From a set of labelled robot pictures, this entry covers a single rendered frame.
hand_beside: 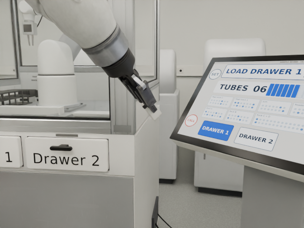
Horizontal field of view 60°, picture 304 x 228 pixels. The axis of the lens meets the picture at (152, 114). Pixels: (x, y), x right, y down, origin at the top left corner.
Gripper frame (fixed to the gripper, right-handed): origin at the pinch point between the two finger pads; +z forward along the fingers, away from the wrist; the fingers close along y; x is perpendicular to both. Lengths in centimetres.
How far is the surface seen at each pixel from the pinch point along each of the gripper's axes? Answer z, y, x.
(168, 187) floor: 181, 93, 10
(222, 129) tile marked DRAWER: 7.9, -15.6, -8.2
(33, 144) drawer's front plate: 2.2, 31.8, 33.7
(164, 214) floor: 149, 59, 28
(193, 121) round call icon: 9.2, -6.1, -6.2
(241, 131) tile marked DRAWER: 7.0, -20.6, -9.8
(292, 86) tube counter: 4.9, -23.8, -25.6
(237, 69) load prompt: 6.9, -6.7, -26.0
